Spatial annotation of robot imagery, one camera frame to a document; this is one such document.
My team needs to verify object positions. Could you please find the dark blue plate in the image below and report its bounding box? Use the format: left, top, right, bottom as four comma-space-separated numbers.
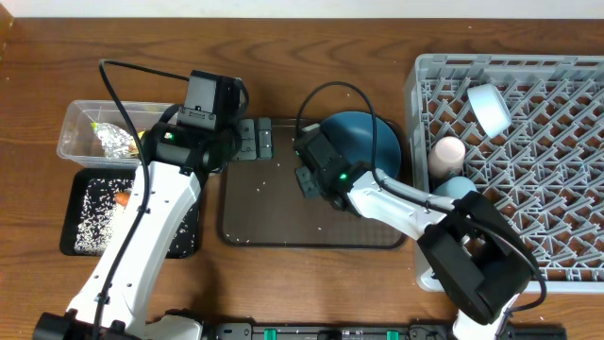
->
320, 111, 403, 178

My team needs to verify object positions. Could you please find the foil and green wrapper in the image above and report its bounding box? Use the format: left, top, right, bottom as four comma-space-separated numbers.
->
91, 123, 139, 159

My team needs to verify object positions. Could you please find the orange carrot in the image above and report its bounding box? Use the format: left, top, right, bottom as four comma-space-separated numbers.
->
114, 192, 130, 207

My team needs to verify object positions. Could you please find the pink cup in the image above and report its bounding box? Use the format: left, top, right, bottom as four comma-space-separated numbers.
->
428, 136, 466, 179

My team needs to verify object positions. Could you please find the light blue cup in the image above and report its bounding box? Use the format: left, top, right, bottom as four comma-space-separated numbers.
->
432, 177, 477, 199

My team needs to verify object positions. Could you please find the light blue bowl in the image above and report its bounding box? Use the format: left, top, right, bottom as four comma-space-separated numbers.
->
467, 84, 512, 138

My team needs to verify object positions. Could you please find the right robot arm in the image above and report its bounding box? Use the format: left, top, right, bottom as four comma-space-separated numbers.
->
294, 125, 541, 339

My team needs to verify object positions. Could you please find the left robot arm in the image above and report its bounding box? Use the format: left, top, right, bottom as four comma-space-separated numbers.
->
33, 71, 249, 339

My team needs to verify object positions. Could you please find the grey dishwasher rack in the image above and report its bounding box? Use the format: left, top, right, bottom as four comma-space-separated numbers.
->
404, 54, 603, 294

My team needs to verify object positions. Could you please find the brown serving tray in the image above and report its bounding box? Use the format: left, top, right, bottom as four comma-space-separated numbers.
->
218, 118, 407, 249

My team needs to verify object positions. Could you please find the clear plastic bin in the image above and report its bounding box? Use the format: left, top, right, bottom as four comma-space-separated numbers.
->
57, 100, 170, 169

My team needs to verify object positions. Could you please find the black plastic tray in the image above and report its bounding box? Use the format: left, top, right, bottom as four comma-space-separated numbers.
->
59, 168, 202, 257

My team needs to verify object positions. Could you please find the spilled white rice pile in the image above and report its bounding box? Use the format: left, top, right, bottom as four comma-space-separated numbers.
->
73, 178, 199, 259

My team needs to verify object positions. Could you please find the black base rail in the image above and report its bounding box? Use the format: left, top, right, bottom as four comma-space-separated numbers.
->
145, 321, 567, 340

